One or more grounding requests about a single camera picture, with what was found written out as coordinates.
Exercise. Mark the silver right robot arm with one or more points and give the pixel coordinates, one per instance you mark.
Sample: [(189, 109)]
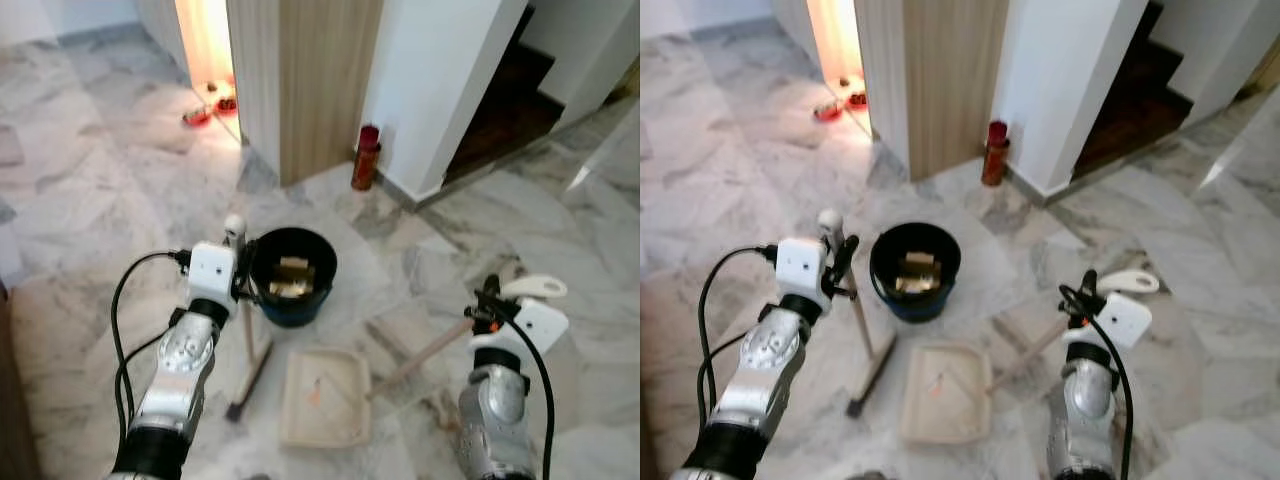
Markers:
[(498, 410), (1085, 410)]

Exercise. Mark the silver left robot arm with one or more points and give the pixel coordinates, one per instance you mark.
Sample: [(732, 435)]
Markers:
[(185, 360), (770, 355)]

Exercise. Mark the yellow brown trash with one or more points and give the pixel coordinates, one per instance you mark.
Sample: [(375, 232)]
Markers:
[(292, 278), (916, 273)]

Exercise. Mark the black and blue bucket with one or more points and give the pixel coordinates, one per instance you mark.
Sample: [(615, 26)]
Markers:
[(295, 310), (915, 305)]

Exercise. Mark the small red bowl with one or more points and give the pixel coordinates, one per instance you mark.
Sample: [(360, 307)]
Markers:
[(197, 117), (828, 111), (226, 104), (857, 100)]

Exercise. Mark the dark wooden staircase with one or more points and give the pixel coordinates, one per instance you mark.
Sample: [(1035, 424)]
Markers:
[(510, 100), (1135, 95)]

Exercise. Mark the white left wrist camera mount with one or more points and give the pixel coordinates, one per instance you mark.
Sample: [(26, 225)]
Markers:
[(800, 267), (211, 270)]

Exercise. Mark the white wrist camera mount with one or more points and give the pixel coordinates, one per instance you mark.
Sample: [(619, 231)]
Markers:
[(800, 267), (1122, 320), (211, 270), (538, 324)]

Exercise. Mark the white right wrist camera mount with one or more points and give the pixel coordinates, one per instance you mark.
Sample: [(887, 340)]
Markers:
[(538, 324), (1122, 320)]

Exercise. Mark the wooden wall panel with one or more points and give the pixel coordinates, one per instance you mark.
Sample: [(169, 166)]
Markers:
[(950, 80), (320, 80)]

